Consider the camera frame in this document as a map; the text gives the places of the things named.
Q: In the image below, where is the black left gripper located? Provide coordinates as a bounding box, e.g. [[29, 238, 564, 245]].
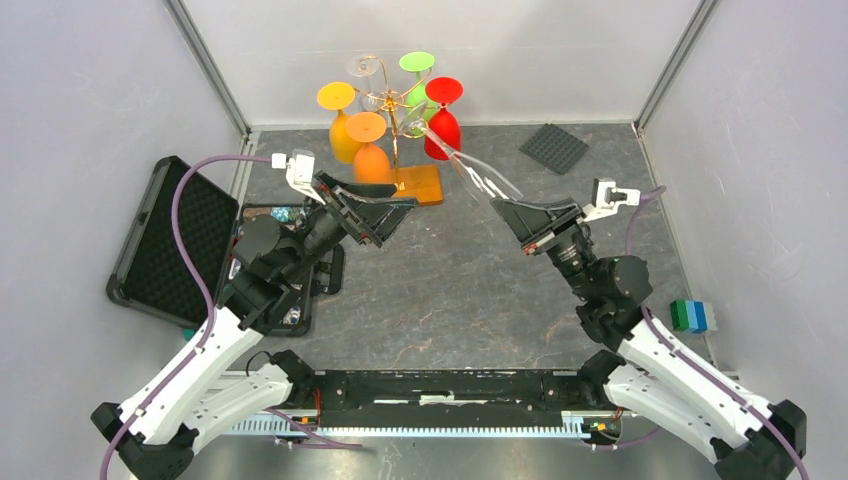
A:
[[280, 170, 419, 281]]

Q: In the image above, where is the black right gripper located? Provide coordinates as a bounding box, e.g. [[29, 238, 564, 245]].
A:
[[492, 195, 598, 301]]

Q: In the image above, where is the orange wine glass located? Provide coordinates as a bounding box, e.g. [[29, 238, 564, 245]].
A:
[[346, 112, 394, 184]]

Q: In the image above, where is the clear wine glass front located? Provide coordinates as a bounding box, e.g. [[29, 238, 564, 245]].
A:
[[399, 102, 523, 205]]

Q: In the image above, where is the clear wine glass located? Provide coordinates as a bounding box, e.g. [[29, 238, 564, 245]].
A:
[[347, 55, 382, 113], [399, 102, 523, 205]]

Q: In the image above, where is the red wine glass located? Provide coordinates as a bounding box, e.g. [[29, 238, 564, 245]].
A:
[[425, 76, 463, 150]]

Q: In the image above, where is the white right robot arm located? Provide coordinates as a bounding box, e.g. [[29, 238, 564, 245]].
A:
[[490, 198, 810, 479]]

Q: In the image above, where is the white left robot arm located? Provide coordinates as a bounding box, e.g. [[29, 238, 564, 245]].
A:
[[92, 172, 417, 479]]

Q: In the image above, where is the green wine glass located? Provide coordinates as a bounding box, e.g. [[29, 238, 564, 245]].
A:
[[398, 51, 438, 122]]

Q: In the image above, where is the yellow wine glass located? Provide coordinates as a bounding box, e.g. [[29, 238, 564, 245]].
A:
[[316, 81, 362, 164]]

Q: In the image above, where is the clear wine glass back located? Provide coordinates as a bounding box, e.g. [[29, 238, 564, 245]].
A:
[[347, 55, 382, 113]]

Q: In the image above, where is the dark grey building plate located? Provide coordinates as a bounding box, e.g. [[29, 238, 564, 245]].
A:
[[519, 123, 589, 175]]

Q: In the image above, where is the green blue brick stack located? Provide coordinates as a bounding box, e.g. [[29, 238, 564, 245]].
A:
[[669, 299, 717, 334]]

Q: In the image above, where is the black poker chip case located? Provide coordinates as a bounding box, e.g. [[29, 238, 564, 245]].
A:
[[105, 156, 314, 335]]

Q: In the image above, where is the gold wire glass rack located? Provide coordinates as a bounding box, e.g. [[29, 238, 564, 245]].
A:
[[349, 51, 444, 206]]

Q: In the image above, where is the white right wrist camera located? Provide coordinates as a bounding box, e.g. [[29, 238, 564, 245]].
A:
[[582, 178, 641, 222]]

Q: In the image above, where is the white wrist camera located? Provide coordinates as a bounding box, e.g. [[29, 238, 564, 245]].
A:
[[271, 149, 325, 205], [582, 178, 641, 222]]

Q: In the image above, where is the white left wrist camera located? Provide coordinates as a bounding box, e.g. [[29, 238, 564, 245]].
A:
[[271, 149, 325, 205]]

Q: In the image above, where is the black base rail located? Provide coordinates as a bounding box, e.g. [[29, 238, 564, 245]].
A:
[[205, 368, 645, 444]]

